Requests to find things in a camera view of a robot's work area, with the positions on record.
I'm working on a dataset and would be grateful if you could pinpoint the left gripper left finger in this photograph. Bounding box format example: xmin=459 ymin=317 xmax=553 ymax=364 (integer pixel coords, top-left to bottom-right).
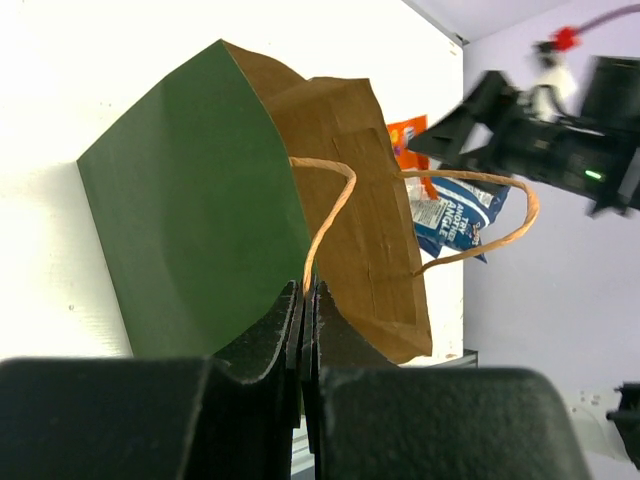
xmin=207 ymin=281 xmax=302 ymax=479

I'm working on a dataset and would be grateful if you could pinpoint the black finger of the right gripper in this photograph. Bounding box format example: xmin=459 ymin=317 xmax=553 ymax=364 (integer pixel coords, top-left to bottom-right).
xmin=407 ymin=70 xmax=515 ymax=173

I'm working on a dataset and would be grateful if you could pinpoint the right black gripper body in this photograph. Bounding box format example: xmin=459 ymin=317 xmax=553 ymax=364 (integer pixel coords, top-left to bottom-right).
xmin=492 ymin=56 xmax=639 ymax=216

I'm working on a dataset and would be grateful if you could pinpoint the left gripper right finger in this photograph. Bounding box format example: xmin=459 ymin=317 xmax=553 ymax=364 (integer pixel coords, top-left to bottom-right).
xmin=302 ymin=282 xmax=400 ymax=479

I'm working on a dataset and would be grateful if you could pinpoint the orange snack packet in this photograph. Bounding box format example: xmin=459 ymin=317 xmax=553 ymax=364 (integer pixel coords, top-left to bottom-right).
xmin=387 ymin=113 xmax=441 ymax=201

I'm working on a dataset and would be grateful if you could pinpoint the green paper bag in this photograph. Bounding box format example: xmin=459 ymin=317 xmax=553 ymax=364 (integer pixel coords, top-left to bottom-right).
xmin=77 ymin=38 xmax=541 ymax=365

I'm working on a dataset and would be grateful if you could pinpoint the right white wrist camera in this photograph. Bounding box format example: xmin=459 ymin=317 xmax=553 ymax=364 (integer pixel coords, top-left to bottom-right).
xmin=529 ymin=26 xmax=579 ymax=121

